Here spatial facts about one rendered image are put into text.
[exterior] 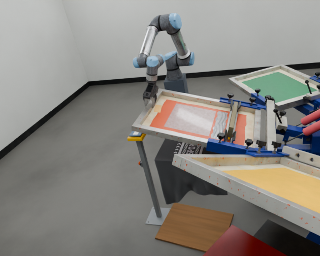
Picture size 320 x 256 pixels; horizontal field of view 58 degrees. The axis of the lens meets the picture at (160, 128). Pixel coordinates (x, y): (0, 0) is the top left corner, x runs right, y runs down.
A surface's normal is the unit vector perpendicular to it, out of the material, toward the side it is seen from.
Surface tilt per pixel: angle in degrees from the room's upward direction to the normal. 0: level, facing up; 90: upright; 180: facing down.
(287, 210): 58
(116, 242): 0
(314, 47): 90
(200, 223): 0
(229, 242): 0
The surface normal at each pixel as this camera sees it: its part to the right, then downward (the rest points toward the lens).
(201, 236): -0.19, -0.86
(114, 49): -0.29, 0.51
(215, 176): -0.72, -0.07
